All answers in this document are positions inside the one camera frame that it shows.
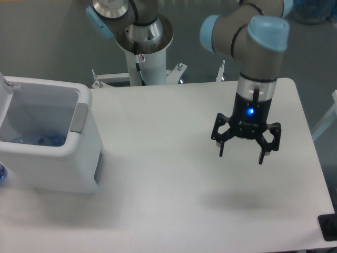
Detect blue plastic bag on floor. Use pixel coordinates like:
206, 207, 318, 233
290, 0, 336, 25

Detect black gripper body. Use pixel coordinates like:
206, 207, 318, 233
227, 91, 272, 140

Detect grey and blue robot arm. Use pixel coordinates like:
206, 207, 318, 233
86, 1, 293, 160

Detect black device at table edge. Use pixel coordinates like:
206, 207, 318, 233
318, 213, 336, 241

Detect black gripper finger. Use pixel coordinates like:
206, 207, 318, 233
210, 112, 237, 158
254, 122, 282, 166

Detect clear plastic water bottle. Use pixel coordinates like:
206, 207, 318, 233
10, 131, 66, 147

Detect white frame at right edge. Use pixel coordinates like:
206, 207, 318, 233
312, 90, 336, 142

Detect white trash can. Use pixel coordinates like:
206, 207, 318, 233
1, 76, 103, 193

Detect black cable on pedestal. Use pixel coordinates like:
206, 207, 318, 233
133, 41, 146, 86

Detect white pedestal base frame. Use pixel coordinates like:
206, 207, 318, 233
91, 60, 227, 89

